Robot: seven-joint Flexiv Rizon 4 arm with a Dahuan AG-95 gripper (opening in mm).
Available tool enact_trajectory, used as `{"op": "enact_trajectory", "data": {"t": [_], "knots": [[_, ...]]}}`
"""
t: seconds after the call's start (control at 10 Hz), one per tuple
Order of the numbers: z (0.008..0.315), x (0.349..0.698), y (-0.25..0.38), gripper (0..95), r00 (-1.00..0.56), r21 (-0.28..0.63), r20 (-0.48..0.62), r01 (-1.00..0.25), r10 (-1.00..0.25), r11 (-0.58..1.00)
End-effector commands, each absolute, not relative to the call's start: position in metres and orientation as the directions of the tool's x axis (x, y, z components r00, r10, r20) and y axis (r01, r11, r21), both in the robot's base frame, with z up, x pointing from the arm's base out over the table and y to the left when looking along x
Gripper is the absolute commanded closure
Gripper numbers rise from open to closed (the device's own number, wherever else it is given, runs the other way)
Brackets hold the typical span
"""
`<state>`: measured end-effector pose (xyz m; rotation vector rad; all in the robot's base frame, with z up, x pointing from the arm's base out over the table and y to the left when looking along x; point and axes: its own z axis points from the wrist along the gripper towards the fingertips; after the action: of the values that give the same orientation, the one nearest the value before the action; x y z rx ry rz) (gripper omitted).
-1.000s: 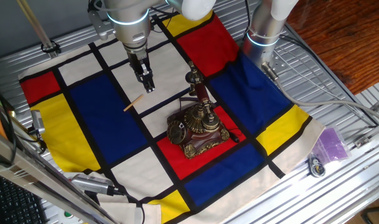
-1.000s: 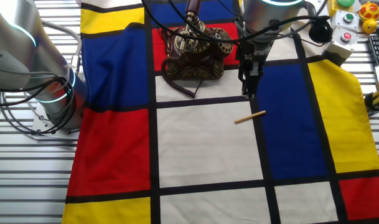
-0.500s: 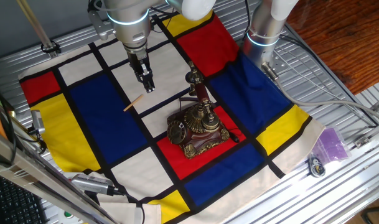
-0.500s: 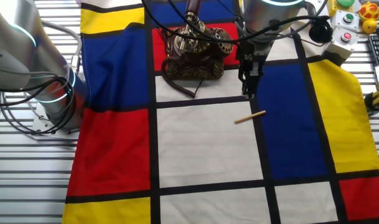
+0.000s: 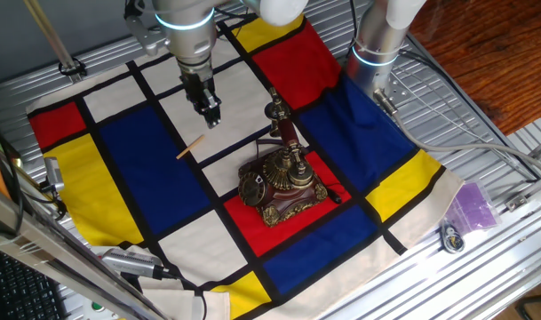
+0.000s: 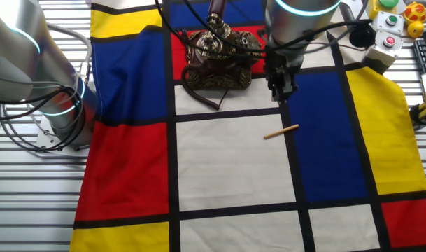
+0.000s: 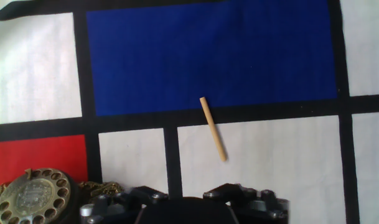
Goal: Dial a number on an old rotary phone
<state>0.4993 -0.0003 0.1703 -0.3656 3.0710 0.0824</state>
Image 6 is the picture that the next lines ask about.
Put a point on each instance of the colour block tablecloth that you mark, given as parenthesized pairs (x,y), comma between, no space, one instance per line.
(233,161)

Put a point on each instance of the short wooden stick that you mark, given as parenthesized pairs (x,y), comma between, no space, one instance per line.
(280,131)

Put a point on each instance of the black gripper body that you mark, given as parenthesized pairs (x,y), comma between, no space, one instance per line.
(284,64)

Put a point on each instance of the orange and yellow toy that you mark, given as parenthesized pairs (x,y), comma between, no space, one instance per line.
(415,13)

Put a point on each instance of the brass and red phone handset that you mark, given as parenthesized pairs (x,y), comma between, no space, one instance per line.
(218,7)

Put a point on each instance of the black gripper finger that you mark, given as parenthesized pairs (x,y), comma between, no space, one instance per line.
(275,80)
(285,97)

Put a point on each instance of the grey box with red button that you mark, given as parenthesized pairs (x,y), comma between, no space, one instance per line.
(380,52)

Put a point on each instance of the grey box with green button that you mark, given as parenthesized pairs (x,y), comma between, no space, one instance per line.
(380,24)

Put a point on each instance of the yellow and black clamp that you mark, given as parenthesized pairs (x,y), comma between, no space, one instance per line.
(420,113)

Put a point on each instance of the antique rotary phone base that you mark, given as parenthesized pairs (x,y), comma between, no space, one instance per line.
(216,75)

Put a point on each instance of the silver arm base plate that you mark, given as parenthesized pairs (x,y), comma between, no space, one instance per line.
(46,140)

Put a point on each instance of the wrist camera with silver bracket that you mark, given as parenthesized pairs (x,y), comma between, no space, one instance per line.
(361,35)

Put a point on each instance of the yellow box with green button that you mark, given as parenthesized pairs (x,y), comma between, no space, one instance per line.
(375,10)

